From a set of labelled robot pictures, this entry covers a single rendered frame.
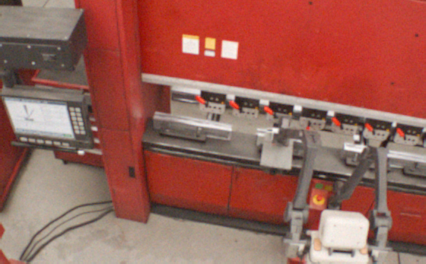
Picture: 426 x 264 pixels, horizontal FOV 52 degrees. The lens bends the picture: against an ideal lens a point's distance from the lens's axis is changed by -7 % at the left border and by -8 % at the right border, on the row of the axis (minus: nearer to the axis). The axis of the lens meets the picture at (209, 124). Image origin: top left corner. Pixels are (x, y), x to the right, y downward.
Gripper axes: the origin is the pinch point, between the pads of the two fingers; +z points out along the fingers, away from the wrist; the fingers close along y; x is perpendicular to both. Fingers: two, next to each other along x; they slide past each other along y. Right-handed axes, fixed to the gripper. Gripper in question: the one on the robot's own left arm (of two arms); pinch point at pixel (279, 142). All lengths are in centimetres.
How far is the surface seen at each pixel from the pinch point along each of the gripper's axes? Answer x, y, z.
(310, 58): -35, -7, -51
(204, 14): -43, 51, -65
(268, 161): 13.5, 5.1, -5.1
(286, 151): 4.4, -4.7, -0.3
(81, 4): -31, 108, -85
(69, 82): -23, 147, 18
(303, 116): -14.7, -10.9, -14.0
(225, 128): -5.4, 34.1, 8.8
